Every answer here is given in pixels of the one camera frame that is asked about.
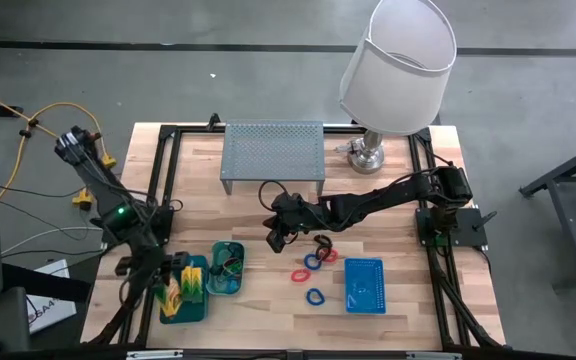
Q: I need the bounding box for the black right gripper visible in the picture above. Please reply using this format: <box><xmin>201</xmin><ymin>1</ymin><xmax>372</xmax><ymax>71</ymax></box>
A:
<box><xmin>263</xmin><ymin>191</ymin><xmax>322</xmax><ymax>254</ymax></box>

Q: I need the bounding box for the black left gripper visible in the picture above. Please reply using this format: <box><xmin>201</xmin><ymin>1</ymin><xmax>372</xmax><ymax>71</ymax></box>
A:
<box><xmin>114</xmin><ymin>247</ymin><xmax>193</xmax><ymax>301</ymax></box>

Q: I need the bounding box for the green rubber band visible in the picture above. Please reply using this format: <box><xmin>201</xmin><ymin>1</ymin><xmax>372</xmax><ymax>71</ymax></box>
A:
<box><xmin>219</xmin><ymin>255</ymin><xmax>244</xmax><ymax>276</ymax></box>

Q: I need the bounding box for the light teal plastic container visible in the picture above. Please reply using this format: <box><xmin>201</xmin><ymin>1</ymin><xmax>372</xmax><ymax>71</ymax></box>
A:
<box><xmin>205</xmin><ymin>240</ymin><xmax>246</xmax><ymax>296</ymax></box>

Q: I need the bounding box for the wide blue rubber band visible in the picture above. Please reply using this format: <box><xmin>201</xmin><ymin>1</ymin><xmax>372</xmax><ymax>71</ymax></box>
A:
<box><xmin>211</xmin><ymin>272</ymin><xmax>242</xmax><ymax>292</ymax></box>

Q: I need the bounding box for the dark teal container lid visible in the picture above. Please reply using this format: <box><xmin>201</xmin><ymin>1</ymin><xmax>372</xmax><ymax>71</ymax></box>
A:
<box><xmin>157</xmin><ymin>253</ymin><xmax>210</xmax><ymax>326</ymax></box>

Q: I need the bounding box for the grey perforated metal shelf riser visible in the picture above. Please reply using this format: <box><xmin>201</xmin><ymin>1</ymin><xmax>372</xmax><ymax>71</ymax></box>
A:
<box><xmin>219</xmin><ymin>120</ymin><xmax>326</xmax><ymax>197</ymax></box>

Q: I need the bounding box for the black cart bar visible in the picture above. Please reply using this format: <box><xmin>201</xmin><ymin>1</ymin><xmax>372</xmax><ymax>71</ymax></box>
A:
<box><xmin>0</xmin><ymin>262</ymin><xmax>93</xmax><ymax>304</ymax></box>

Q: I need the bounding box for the white printed paper sheet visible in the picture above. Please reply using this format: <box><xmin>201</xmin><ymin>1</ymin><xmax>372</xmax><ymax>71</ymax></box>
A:
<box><xmin>26</xmin><ymin>259</ymin><xmax>78</xmax><ymax>335</ymax></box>

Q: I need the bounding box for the blue perforated plastic basket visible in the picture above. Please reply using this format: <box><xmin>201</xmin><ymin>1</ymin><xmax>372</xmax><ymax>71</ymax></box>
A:
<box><xmin>343</xmin><ymin>257</ymin><xmax>387</xmax><ymax>316</ymax></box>

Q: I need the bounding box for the dark grey box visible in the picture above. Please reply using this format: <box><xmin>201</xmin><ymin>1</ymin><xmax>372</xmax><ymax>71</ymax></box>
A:
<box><xmin>0</xmin><ymin>287</ymin><xmax>32</xmax><ymax>354</ymax></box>

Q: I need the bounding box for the white shade silver table lamp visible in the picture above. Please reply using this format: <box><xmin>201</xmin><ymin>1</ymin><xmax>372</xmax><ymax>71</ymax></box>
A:
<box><xmin>336</xmin><ymin>0</ymin><xmax>458</xmax><ymax>175</ymax></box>

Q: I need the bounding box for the blue coil wrist keychain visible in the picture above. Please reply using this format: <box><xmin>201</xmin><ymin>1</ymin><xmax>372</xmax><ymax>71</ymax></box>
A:
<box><xmin>304</xmin><ymin>287</ymin><xmax>327</xmax><ymax>308</ymax></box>
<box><xmin>302</xmin><ymin>252</ymin><xmax>323</xmax><ymax>272</ymax></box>

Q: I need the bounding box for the black coil wrist keychain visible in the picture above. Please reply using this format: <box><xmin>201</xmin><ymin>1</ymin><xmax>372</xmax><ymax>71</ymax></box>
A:
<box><xmin>312</xmin><ymin>233</ymin><xmax>334</xmax><ymax>262</ymax></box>

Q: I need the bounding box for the grey floor cable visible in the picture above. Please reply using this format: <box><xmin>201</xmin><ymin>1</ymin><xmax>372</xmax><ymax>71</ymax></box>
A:
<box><xmin>0</xmin><ymin>225</ymin><xmax>105</xmax><ymax>256</ymax></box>

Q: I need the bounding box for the yellow extension cord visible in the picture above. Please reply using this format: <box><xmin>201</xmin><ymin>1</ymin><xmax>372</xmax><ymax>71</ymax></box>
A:
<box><xmin>0</xmin><ymin>83</ymin><xmax>118</xmax><ymax>211</ymax></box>

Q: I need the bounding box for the black aluminium table frame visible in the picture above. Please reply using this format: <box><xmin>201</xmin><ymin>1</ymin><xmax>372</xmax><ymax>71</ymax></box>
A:
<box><xmin>83</xmin><ymin>112</ymin><xmax>507</xmax><ymax>360</ymax></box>

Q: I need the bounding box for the black floor cable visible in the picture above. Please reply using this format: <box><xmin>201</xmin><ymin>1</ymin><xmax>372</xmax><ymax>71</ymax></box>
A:
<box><xmin>0</xmin><ymin>184</ymin><xmax>80</xmax><ymax>200</ymax></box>

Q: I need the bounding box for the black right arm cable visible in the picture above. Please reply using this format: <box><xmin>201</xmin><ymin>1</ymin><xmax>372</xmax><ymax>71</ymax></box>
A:
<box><xmin>420</xmin><ymin>127</ymin><xmax>454</xmax><ymax>169</ymax></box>

